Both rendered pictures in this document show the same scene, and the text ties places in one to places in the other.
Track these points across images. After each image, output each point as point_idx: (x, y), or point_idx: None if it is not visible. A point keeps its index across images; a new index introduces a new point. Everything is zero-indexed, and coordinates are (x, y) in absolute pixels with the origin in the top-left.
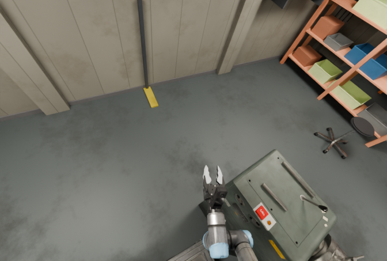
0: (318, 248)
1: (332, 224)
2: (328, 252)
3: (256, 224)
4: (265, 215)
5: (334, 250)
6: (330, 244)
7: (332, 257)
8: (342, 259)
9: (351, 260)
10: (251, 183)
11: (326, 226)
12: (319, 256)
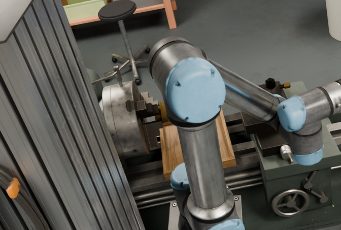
0: (102, 106)
1: (90, 76)
2: (104, 94)
3: None
4: None
5: (109, 88)
6: (103, 88)
7: (111, 92)
8: (119, 83)
9: (115, 71)
10: None
11: None
12: (102, 106)
